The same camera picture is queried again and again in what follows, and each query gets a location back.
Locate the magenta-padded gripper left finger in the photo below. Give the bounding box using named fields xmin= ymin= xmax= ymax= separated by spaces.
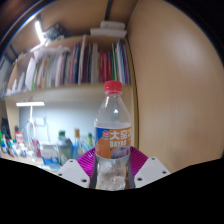
xmin=56 ymin=148 xmax=98 ymax=188

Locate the ceiling light strip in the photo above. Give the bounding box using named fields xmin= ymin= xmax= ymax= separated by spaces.
xmin=34 ymin=20 xmax=46 ymax=44

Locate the under-shelf light bar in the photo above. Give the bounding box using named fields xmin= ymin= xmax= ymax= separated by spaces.
xmin=15 ymin=101 xmax=46 ymax=108

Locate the clear bottle green cap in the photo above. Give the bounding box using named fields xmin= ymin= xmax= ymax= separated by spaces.
xmin=87 ymin=132 xmax=95 ymax=149

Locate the red and white jar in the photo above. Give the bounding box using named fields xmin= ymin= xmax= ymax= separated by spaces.
xmin=14 ymin=131 xmax=25 ymax=144

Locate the clear bottle yellow cap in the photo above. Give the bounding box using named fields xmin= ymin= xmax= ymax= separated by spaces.
xmin=73 ymin=128 xmax=83 ymax=159

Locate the clear water bottle red cap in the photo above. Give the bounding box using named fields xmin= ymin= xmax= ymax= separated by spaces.
xmin=93 ymin=80 xmax=133 ymax=192

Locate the white wall power strip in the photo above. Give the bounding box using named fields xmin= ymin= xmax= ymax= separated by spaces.
xmin=34 ymin=116 xmax=47 ymax=128

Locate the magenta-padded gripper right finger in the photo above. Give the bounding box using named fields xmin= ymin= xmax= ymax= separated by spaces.
xmin=128 ymin=146 xmax=172 ymax=189

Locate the magenta box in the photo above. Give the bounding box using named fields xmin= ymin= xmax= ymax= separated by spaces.
xmin=33 ymin=139 xmax=43 ymax=158

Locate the wooden shelf unit with books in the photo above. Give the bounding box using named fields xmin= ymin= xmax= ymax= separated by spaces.
xmin=0 ymin=19 xmax=139 ymax=148

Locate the blue and white carton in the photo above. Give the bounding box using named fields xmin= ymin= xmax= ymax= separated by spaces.
xmin=40 ymin=143 xmax=61 ymax=167

